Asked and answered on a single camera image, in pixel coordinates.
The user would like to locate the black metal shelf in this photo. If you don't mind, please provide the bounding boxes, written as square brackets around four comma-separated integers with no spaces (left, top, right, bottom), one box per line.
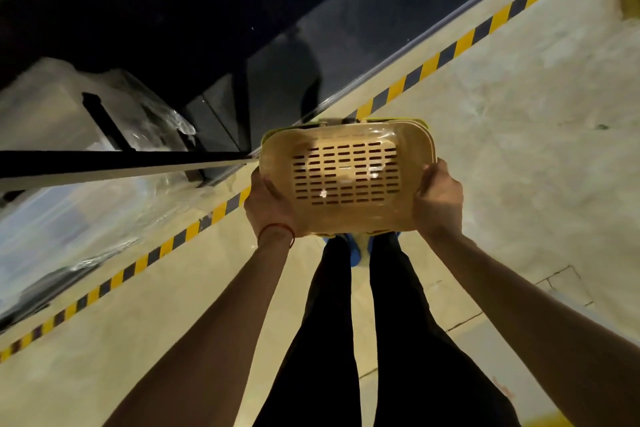
[0,0,566,332]

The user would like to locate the red string bracelet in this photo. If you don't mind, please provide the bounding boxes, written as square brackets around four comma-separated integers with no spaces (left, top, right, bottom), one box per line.
[257,223,296,248]

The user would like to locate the blue slipper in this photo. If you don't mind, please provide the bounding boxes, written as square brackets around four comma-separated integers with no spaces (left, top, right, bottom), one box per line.
[366,231,402,255]
[322,233,362,268]

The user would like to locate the person's right forearm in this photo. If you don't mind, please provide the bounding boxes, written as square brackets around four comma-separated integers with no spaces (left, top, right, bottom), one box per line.
[422,234,640,427]

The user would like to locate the black trousers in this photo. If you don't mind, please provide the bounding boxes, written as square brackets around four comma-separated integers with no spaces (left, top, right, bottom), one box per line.
[252,233,521,427]

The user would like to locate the person's left forearm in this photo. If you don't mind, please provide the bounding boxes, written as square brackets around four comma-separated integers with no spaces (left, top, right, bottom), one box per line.
[102,236,296,427]

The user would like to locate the tan plastic basket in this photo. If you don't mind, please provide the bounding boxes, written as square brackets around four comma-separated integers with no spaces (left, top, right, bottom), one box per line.
[258,117,437,238]

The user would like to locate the person's left hand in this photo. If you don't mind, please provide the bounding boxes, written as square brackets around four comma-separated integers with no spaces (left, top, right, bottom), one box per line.
[243,169,306,248]

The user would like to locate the person's right hand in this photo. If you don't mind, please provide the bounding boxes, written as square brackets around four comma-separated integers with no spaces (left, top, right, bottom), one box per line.
[412,157,465,242]

